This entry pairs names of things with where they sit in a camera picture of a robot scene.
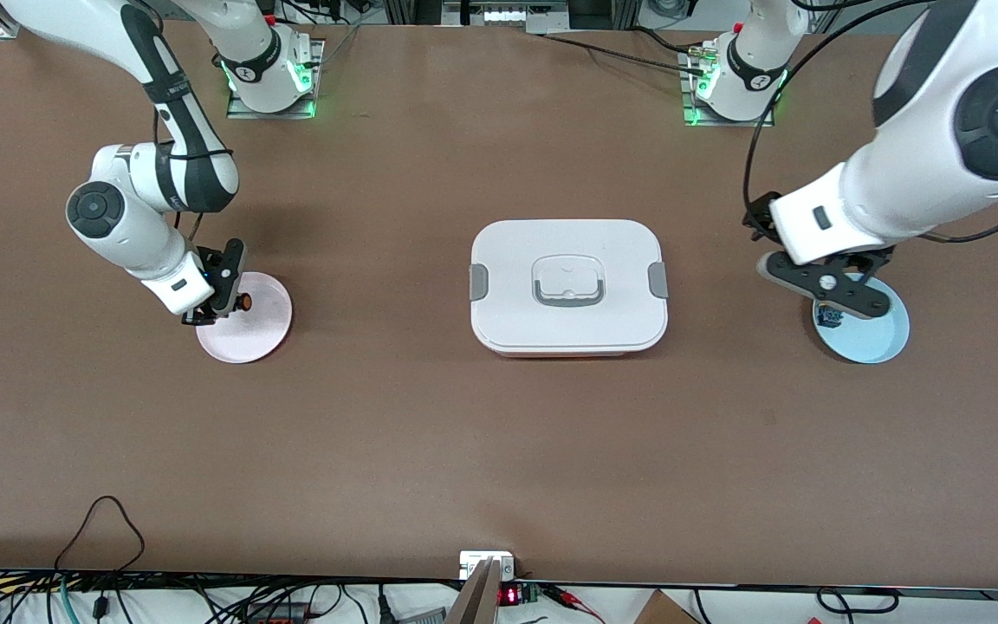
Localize thin black looped cable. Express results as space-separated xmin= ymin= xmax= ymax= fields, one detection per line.
xmin=55 ymin=495 xmax=146 ymax=575

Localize brown cardboard piece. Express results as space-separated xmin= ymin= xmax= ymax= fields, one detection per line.
xmin=633 ymin=589 xmax=699 ymax=624

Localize light blue round plate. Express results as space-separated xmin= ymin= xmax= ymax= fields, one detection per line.
xmin=813 ymin=274 xmax=911 ymax=365

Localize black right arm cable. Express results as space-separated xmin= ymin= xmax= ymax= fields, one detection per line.
xmin=151 ymin=87 xmax=236 ymax=261

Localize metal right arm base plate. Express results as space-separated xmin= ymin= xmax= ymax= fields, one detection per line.
xmin=226 ymin=39 xmax=325 ymax=120

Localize aluminium frame with white connector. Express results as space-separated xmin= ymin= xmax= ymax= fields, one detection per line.
xmin=443 ymin=0 xmax=569 ymax=34

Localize grey metal bar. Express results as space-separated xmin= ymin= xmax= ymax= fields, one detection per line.
xmin=445 ymin=559 xmax=502 ymax=624

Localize small white box device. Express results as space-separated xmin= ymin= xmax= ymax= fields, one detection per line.
xmin=459 ymin=551 xmax=515 ymax=580

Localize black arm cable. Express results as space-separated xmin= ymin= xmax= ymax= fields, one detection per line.
xmin=742 ymin=0 xmax=998 ymax=245
xmin=151 ymin=87 xmax=236 ymax=261

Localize black cable across table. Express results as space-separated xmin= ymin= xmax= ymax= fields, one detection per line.
xmin=542 ymin=31 xmax=710 ymax=77

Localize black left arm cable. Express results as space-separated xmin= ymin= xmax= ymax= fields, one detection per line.
xmin=742 ymin=0 xmax=998 ymax=245

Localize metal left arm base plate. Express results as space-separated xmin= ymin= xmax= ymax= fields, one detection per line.
xmin=681 ymin=43 xmax=777 ymax=128

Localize pink round plate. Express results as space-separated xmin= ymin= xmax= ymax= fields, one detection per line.
xmin=196 ymin=271 xmax=294 ymax=365

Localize white lunch box grey clips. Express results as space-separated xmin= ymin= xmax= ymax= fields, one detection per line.
xmin=469 ymin=218 xmax=670 ymax=359

